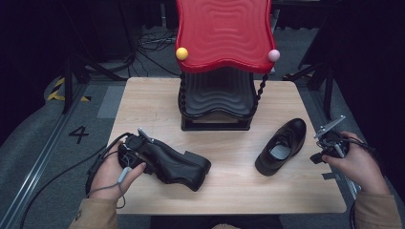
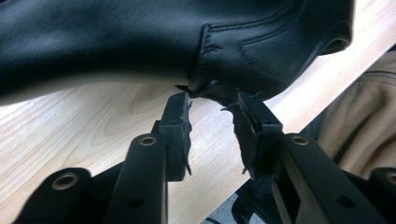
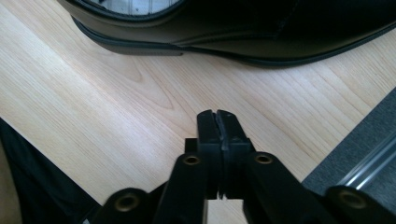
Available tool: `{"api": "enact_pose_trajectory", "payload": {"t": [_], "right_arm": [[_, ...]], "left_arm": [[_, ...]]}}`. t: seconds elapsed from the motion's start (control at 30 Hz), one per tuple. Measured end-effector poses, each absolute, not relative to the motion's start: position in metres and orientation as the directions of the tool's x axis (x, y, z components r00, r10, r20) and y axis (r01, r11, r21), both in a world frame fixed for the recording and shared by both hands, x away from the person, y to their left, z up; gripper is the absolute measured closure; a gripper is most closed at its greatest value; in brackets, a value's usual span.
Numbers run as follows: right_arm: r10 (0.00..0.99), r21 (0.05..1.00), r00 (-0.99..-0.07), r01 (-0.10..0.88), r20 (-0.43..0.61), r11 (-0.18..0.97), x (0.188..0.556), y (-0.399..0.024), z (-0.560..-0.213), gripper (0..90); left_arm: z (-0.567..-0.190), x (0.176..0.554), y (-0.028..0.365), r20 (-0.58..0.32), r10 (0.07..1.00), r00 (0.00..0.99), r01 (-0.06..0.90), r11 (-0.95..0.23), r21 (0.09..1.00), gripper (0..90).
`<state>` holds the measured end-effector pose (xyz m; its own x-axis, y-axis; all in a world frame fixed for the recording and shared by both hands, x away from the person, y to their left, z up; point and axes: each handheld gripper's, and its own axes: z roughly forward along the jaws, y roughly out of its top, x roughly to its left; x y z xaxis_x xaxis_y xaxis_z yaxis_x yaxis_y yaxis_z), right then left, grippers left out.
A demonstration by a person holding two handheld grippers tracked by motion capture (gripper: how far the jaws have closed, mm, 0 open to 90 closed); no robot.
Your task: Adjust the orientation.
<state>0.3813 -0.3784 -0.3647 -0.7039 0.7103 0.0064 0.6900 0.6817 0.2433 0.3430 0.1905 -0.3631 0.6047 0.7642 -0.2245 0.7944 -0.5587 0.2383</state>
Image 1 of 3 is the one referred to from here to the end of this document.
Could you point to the yellow and black floor tape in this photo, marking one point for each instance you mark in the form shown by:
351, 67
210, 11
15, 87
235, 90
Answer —
59, 92

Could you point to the person's right hand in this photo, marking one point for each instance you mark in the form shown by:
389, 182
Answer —
359, 168

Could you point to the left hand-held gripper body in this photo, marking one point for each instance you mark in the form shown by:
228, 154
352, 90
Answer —
135, 152

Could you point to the person's left hand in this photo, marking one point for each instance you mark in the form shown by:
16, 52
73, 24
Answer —
108, 178

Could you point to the red and black shoe rack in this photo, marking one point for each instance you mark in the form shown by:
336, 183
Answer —
223, 41

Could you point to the black metal stand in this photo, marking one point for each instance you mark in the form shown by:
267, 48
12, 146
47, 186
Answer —
328, 86
68, 79

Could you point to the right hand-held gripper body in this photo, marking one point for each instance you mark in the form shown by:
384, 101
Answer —
332, 144

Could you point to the metal floor rail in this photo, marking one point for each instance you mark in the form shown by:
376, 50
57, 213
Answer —
35, 165

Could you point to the black leather shoe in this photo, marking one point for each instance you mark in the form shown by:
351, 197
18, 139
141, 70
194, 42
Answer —
175, 165
280, 149

